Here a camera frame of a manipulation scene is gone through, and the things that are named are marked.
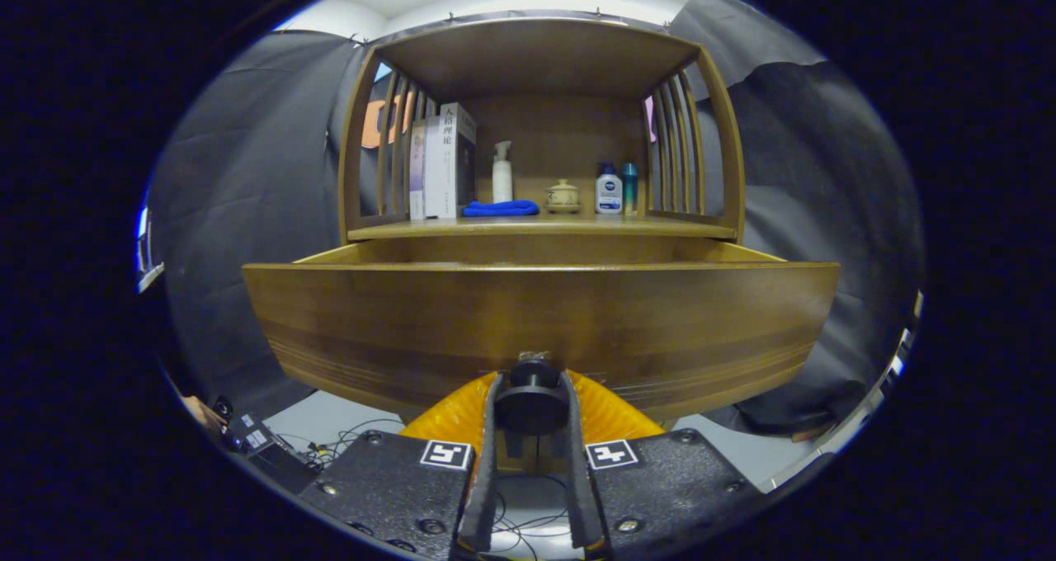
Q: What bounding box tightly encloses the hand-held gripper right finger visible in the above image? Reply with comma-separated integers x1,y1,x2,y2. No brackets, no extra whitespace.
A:
563,369,764,558

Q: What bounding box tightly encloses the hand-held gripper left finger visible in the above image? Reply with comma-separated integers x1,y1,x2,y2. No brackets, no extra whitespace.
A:
299,370,506,560

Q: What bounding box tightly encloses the black drawer knob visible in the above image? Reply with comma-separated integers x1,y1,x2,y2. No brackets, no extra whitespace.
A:
493,360,570,436

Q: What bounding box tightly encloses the wooden drawer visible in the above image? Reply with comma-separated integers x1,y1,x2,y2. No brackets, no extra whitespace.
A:
242,239,841,423

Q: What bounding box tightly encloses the wooden countertop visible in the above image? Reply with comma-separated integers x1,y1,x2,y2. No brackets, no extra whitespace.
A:
346,214,738,242

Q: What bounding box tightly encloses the wooden cabinet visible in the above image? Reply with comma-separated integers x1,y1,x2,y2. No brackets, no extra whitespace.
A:
337,16,746,475

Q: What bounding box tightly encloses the black floor device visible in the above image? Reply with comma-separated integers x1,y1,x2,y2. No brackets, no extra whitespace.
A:
213,396,318,496

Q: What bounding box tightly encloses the blue folded cloth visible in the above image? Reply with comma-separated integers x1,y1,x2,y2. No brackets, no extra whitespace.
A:
462,200,540,217

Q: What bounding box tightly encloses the yellow lidded tea bowl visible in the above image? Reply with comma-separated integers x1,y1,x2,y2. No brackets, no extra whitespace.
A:
543,179,582,215

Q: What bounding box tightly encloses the white bottle dark blue cap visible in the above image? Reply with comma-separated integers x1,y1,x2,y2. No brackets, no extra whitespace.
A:
595,163,624,215

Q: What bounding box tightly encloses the white pump bottle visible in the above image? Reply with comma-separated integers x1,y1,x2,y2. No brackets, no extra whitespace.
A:
492,140,514,204

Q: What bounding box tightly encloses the thick white book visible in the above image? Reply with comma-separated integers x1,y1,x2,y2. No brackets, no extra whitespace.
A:
423,102,477,219

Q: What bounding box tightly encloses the thin purple book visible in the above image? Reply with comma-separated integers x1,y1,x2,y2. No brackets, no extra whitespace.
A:
409,118,427,220

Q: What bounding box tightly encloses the white and blue object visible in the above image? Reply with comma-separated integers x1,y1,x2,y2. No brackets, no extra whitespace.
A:
136,206,166,294

